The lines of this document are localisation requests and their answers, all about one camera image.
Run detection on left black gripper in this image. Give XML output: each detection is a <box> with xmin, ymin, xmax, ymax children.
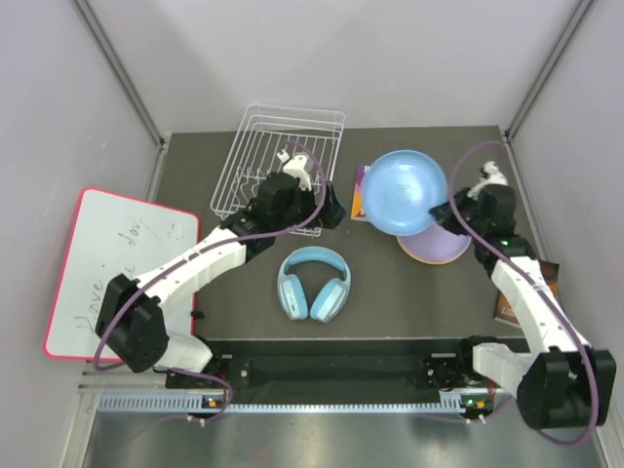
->
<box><xmin>273</xmin><ymin>181</ymin><xmax>346</xmax><ymax>232</ymax></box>

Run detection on purple plate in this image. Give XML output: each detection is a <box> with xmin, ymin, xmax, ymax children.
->
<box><xmin>397</xmin><ymin>224</ymin><xmax>472</xmax><ymax>260</ymax></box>

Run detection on white wire dish rack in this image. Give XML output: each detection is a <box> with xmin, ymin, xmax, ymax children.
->
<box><xmin>211</xmin><ymin>103</ymin><xmax>345</xmax><ymax>219</ymax></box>

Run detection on blue plate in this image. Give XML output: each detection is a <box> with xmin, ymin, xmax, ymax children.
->
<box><xmin>361</xmin><ymin>150</ymin><xmax>448</xmax><ymax>237</ymax></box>

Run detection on orange plate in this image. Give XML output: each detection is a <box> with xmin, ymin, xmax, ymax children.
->
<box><xmin>412</xmin><ymin>257</ymin><xmax>458</xmax><ymax>266</ymax></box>

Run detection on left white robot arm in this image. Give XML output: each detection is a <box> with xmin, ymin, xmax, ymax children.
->
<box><xmin>94</xmin><ymin>172</ymin><xmax>346</xmax><ymax>387</ymax></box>

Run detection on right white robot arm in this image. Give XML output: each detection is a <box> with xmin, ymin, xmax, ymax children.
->
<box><xmin>429</xmin><ymin>183</ymin><xmax>616</xmax><ymax>430</ymax></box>

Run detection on Roald Dahl paperback book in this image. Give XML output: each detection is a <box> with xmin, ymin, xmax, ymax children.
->
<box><xmin>351</xmin><ymin>164</ymin><xmax>370</xmax><ymax>221</ymax></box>

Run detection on dark brown book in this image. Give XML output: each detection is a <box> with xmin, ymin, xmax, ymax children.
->
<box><xmin>490</xmin><ymin>256</ymin><xmax>560</xmax><ymax>328</ymax></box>

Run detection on light blue headphones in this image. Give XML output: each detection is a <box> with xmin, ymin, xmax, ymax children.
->
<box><xmin>277</xmin><ymin>246</ymin><xmax>352</xmax><ymax>324</ymax></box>

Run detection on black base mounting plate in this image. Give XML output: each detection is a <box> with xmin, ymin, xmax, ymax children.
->
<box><xmin>164</xmin><ymin>337</ymin><xmax>493</xmax><ymax>406</ymax></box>

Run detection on red-framed whiteboard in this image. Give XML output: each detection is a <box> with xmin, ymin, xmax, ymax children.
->
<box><xmin>44</xmin><ymin>188</ymin><xmax>200</xmax><ymax>361</ymax></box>

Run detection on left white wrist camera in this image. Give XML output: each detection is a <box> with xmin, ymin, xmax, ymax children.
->
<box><xmin>276</xmin><ymin>149</ymin><xmax>314</xmax><ymax>191</ymax></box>

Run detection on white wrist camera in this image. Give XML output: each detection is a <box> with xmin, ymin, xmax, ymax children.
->
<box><xmin>468</xmin><ymin>161</ymin><xmax>508</xmax><ymax>200</ymax></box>
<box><xmin>276</xmin><ymin>149</ymin><xmax>314</xmax><ymax>191</ymax></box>

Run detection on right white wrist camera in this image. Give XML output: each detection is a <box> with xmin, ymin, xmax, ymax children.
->
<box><xmin>468</xmin><ymin>161</ymin><xmax>508</xmax><ymax>200</ymax></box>

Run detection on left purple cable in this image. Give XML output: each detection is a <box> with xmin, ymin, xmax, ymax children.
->
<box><xmin>91</xmin><ymin>140</ymin><xmax>329</xmax><ymax>423</ymax></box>

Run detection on purple cable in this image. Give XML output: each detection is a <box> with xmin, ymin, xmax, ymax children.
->
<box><xmin>418</xmin><ymin>140</ymin><xmax>600</xmax><ymax>446</ymax></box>
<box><xmin>91</xmin><ymin>140</ymin><xmax>329</xmax><ymax>423</ymax></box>

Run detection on grey slotted cable duct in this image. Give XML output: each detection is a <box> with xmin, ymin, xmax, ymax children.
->
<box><xmin>97</xmin><ymin>393</ymin><xmax>492</xmax><ymax>414</ymax></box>

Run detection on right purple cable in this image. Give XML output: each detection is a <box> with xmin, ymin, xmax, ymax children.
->
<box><xmin>418</xmin><ymin>140</ymin><xmax>600</xmax><ymax>446</ymax></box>

